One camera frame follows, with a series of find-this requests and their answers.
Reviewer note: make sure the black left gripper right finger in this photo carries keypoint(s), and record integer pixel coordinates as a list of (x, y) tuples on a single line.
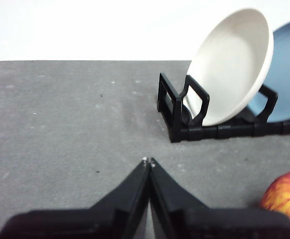
[(185, 216)]

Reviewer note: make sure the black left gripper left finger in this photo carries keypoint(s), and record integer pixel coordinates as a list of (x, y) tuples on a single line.
[(115, 214)]

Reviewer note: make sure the red yellow apple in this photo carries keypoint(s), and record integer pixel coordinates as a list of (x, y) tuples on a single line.
[(287, 194)]

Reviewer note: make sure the cream round plate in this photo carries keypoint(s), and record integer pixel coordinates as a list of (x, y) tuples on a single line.
[(229, 62)]

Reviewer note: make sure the black plate rack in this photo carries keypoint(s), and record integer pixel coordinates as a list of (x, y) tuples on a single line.
[(197, 133)]

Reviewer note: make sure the blue round plate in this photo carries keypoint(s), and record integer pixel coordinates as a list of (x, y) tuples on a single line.
[(289, 62)]

